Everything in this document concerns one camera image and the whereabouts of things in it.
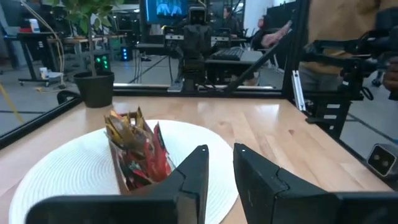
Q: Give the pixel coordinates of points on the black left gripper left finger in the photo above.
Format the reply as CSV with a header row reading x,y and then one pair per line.
x,y
189,180

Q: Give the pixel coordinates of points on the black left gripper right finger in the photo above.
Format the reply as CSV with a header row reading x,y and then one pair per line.
x,y
261,186

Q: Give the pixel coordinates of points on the beige tea packet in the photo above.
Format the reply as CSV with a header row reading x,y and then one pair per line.
x,y
141,144

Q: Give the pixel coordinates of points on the brown wooden tea caddy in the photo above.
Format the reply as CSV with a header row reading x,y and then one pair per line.
x,y
119,174

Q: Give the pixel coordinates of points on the black keyboard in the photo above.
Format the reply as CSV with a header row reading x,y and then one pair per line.
x,y
228,53

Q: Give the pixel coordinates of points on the person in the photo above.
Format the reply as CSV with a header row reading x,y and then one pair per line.
x,y
231,21
267,35
335,18

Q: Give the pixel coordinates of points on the monitor with blue image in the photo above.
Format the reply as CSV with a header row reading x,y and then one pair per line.
x,y
164,11

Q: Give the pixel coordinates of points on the black device blue lights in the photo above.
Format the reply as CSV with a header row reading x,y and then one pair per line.
x,y
125,53

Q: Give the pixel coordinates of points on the black device green lights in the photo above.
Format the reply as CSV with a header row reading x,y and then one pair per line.
x,y
102,62

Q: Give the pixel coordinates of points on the green leafy plant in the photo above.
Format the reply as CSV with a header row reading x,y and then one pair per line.
x,y
90,18

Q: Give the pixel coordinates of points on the black plant pot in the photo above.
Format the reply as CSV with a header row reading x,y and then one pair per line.
x,y
94,88

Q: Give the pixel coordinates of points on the white round woven placemat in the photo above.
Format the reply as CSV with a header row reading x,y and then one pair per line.
x,y
77,165

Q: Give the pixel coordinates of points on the black metal stand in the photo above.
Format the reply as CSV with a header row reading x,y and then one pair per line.
x,y
335,59

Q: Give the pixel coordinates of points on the black desk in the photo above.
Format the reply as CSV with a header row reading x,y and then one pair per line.
x,y
28,35

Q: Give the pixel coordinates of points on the person's hand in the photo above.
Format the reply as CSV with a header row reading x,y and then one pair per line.
x,y
392,74

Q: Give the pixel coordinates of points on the silver aluminium post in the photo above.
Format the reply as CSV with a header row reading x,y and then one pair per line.
x,y
298,90

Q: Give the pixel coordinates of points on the grey camera box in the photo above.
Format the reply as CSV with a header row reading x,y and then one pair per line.
x,y
382,160

